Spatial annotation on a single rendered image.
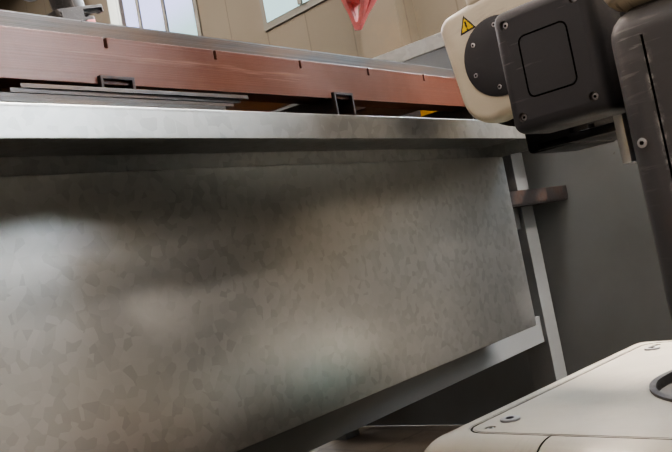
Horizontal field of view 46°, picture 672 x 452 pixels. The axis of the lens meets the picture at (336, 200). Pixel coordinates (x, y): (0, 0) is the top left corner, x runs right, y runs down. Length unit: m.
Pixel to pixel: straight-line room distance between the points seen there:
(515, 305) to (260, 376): 0.71
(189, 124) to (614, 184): 1.33
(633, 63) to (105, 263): 0.58
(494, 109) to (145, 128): 0.48
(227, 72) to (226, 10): 5.01
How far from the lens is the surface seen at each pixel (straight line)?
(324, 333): 1.13
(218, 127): 0.83
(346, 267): 1.19
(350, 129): 0.99
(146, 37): 1.13
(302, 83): 1.26
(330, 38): 5.30
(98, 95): 0.84
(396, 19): 4.70
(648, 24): 0.79
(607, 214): 1.98
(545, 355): 1.94
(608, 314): 2.01
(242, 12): 6.00
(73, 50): 1.00
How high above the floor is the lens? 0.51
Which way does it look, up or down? 4 degrees up
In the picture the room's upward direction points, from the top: 11 degrees counter-clockwise
